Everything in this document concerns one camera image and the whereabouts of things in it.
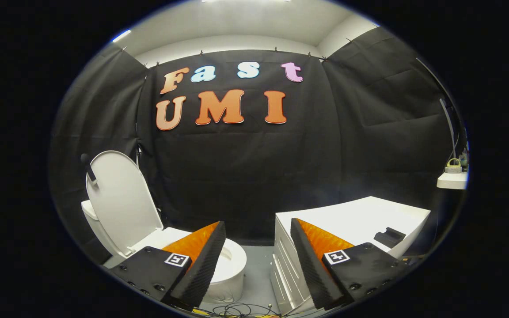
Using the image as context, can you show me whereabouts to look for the black backdrop cloth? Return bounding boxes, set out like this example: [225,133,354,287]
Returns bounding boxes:
[49,26,463,265]

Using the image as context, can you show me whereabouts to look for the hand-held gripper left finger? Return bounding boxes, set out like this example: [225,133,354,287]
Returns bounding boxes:
[110,221,227,311]

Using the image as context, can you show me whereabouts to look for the dark computer monitor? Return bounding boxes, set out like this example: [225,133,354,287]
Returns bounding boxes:
[416,57,467,162]

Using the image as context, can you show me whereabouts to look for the black holder block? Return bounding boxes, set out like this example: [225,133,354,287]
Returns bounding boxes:
[374,227,406,248]

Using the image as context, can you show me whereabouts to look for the white toilet lid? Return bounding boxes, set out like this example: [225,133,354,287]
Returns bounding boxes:
[80,151,164,258]

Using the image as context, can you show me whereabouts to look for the white toilet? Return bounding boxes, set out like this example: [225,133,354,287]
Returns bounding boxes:
[81,200,247,305]

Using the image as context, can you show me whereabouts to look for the black floor cables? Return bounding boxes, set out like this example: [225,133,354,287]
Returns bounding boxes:
[193,303,281,318]

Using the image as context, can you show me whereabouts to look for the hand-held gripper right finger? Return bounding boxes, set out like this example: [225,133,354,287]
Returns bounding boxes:
[290,218,414,310]

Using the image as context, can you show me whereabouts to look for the white drawer cabinet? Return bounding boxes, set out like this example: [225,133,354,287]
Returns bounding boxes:
[270,196,432,315]

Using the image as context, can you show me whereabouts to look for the white shelf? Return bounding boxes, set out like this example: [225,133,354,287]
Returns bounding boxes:
[437,170,468,190]

